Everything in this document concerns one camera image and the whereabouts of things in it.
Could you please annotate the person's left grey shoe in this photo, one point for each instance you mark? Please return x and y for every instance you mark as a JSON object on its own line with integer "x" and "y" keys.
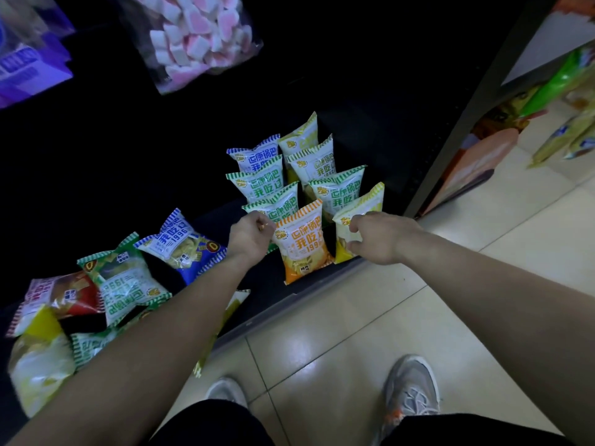
{"x": 228, "y": 392}

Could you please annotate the pile of snack packets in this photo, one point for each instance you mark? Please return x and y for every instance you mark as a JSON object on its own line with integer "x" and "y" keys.
{"x": 125, "y": 283}

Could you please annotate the person's grey shoe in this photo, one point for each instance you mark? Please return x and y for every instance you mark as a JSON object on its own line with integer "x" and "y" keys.
{"x": 228, "y": 392}
{"x": 411, "y": 390}

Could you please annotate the person's left forearm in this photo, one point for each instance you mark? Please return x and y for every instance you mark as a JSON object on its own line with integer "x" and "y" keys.
{"x": 139, "y": 357}

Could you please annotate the person's black trousers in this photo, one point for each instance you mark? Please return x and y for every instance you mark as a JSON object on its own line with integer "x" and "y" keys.
{"x": 209, "y": 425}

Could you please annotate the black shelf display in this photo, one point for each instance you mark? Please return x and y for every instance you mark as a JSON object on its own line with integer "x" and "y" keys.
{"x": 372, "y": 64}

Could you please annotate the person's left hand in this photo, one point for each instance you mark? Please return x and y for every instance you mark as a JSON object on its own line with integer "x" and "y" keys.
{"x": 251, "y": 236}

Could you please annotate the pink white marshmallow bag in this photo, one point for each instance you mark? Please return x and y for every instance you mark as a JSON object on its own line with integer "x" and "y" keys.
{"x": 195, "y": 41}

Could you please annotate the purple grape jelly bag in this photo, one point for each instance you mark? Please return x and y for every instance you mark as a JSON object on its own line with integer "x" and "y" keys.
{"x": 28, "y": 64}

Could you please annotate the yellow blue hanging bag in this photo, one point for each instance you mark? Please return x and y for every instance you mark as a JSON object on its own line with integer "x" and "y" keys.
{"x": 562, "y": 136}

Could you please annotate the person's right forearm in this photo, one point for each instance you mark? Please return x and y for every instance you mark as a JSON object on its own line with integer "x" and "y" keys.
{"x": 511, "y": 320}

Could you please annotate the green hanging snack bag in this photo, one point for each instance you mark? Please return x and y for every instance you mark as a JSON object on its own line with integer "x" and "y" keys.
{"x": 553, "y": 85}

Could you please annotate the person's right grey shoe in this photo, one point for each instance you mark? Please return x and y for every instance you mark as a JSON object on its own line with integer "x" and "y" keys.
{"x": 411, "y": 390}

